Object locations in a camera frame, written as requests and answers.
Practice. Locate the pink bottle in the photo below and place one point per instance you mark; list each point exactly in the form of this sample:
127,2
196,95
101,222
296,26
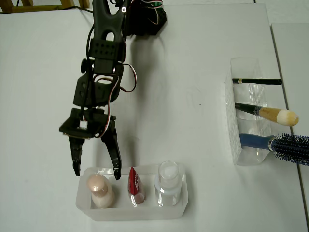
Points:
97,188

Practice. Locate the makeup brush gold ferrule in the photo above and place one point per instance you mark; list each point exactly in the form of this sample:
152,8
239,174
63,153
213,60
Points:
270,113

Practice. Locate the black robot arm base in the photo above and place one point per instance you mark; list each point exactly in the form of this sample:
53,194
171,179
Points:
149,24

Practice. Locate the clear bottle white cap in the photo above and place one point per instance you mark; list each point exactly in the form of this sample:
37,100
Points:
167,178

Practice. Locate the red cream tube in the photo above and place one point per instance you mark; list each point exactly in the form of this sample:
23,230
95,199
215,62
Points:
134,183

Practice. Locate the translucent white plastic bin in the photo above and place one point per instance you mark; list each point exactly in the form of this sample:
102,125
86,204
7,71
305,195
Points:
135,213

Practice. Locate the clear acrylic organizer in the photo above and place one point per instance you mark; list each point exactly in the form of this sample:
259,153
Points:
231,125

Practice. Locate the wooden chair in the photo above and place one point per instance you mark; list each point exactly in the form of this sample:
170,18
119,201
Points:
36,9

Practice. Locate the blue round hairbrush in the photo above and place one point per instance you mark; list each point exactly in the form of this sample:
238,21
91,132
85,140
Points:
256,141

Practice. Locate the black eyeliner pencil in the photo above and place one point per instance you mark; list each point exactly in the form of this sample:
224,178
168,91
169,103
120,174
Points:
260,81

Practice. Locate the black wrist camera board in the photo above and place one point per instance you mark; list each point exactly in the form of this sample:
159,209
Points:
72,131

